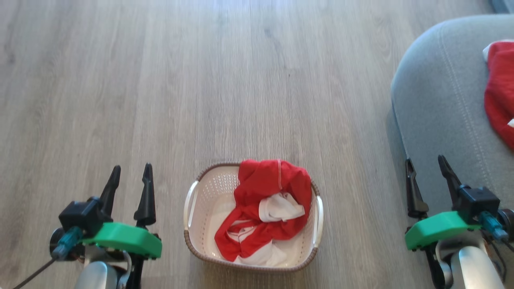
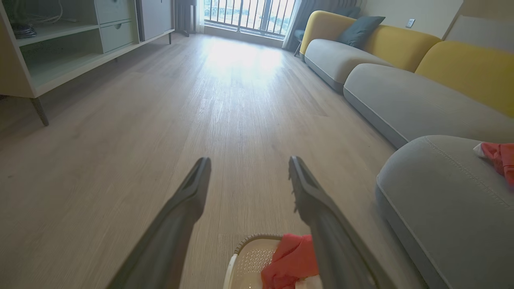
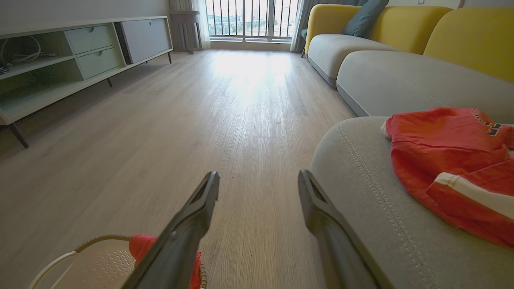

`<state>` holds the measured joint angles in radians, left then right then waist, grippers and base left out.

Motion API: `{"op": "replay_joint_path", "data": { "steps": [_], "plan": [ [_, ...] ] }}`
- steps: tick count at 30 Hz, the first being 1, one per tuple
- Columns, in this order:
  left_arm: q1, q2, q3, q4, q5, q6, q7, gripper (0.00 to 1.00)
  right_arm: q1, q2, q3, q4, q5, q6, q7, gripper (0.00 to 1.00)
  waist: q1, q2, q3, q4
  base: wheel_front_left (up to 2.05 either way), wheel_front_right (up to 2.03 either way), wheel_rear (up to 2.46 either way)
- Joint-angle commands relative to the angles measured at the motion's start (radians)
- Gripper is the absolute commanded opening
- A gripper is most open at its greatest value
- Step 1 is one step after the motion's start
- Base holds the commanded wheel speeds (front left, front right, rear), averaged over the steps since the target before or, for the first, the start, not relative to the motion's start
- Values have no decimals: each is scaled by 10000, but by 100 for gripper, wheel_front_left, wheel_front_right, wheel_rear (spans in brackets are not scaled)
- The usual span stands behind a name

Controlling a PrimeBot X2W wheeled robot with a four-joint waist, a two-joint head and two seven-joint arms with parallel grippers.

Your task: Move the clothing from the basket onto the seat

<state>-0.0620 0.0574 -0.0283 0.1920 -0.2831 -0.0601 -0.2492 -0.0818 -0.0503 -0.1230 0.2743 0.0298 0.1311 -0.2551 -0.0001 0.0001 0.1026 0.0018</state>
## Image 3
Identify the red jersey with white stripe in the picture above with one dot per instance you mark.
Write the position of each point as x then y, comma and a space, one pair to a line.
441, 152

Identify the window balcony railing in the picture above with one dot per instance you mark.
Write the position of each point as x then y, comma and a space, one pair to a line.
253, 20

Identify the white and green TV cabinet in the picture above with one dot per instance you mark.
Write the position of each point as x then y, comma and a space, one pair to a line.
96, 60

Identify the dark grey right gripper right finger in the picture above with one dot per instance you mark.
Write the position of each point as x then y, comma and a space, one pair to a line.
341, 253

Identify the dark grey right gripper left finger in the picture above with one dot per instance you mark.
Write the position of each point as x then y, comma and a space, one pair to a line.
176, 249

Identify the grey curtain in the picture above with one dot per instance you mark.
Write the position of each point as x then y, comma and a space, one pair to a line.
303, 16

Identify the red garment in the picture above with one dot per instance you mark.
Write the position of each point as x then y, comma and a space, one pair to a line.
141, 245

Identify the teal cushion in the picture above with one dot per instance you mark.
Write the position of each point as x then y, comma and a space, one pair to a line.
363, 18

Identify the cream plastic laundry basket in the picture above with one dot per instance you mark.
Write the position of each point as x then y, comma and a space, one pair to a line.
100, 265

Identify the white sheer curtain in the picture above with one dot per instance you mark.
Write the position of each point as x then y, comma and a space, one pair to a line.
200, 24

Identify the grey and yellow sofa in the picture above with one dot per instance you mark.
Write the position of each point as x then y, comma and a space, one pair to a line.
381, 208

